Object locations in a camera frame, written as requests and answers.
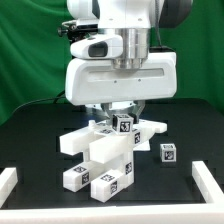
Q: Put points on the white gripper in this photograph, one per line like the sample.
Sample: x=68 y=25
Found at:
x=97 y=81

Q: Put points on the white chair back part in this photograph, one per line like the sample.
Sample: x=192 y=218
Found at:
x=79 y=140

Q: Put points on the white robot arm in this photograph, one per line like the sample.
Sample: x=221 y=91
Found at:
x=115 y=63

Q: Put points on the white sheet with tags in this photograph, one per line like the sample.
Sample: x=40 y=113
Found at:
x=145 y=146

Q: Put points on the green backdrop curtain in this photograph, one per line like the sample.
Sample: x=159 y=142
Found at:
x=33 y=58

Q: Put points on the white block far left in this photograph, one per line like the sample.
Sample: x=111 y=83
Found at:
x=8 y=180

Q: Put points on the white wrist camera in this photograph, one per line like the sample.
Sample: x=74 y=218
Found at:
x=99 y=46

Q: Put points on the white frame border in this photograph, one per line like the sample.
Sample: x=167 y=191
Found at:
x=209 y=212

